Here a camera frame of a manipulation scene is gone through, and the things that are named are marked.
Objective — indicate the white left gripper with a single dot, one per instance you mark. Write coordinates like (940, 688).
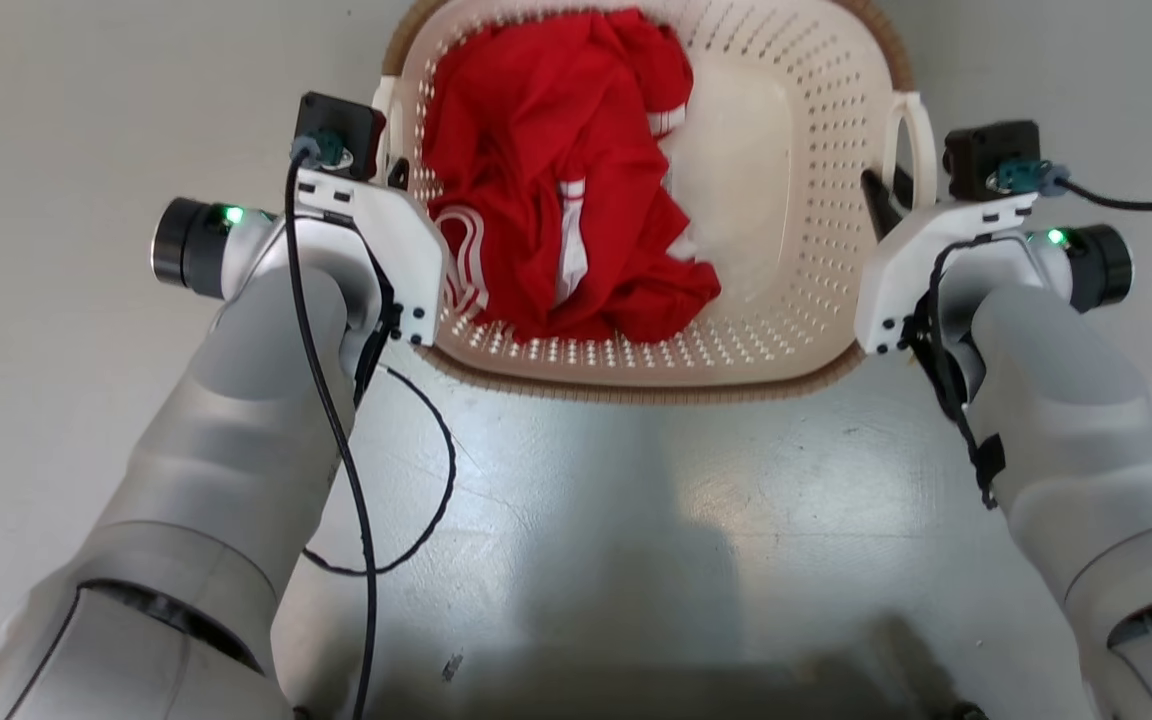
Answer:
(406, 250)

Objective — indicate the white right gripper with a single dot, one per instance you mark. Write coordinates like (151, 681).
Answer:
(901, 270)

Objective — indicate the cream plastic laundry basket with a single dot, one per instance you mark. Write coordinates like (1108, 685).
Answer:
(636, 365)

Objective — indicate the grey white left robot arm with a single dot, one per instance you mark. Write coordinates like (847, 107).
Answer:
(216, 450)

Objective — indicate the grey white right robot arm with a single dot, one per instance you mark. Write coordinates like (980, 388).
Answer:
(1076, 430)

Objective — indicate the red garment with white stripes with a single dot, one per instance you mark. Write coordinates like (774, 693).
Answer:
(536, 150)

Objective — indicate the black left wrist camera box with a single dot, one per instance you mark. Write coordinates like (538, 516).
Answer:
(341, 120)

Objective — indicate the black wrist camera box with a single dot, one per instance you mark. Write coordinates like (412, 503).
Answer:
(341, 120)
(986, 150)

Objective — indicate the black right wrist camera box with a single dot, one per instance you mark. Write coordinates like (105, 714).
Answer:
(986, 150)

